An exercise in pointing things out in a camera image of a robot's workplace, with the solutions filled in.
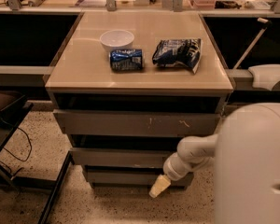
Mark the black cable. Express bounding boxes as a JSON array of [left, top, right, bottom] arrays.
[[0, 109, 34, 175]]

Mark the grey bottom drawer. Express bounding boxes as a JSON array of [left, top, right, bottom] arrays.
[[82, 165, 195, 189]]

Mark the black metal cart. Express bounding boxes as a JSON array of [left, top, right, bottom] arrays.
[[0, 88, 33, 189]]

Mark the grey drawer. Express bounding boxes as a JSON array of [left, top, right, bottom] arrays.
[[82, 165, 195, 189], [70, 147, 171, 168], [53, 109, 220, 137]]

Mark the blue soda can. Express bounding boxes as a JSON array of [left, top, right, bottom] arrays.
[[109, 49, 144, 72]]

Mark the grey top drawer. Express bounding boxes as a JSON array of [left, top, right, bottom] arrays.
[[53, 109, 220, 137]]

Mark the blue chip bag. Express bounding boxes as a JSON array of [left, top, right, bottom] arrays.
[[152, 38, 202, 73]]

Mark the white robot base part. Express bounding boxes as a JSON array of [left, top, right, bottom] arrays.
[[248, 64, 280, 91]]

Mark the beige top drawer cabinet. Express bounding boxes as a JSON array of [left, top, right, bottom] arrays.
[[44, 10, 234, 189]]

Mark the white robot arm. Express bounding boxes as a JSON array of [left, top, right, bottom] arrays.
[[149, 103, 280, 224]]

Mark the black bar on floor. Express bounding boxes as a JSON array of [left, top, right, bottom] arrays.
[[37, 152, 74, 224]]

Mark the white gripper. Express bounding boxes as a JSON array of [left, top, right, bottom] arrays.
[[149, 153, 191, 198]]

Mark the white ceramic bowl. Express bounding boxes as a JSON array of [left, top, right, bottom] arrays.
[[100, 30, 134, 52]]

